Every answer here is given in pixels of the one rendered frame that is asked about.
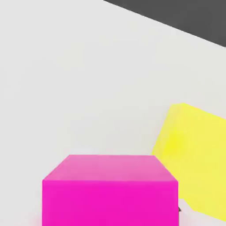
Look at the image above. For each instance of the small magenta cube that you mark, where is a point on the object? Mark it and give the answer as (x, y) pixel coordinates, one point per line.
(109, 197)

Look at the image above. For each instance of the large yellow box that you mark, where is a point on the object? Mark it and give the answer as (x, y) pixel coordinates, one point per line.
(197, 155)

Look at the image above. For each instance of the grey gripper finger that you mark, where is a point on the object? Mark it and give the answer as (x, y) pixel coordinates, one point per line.
(179, 209)

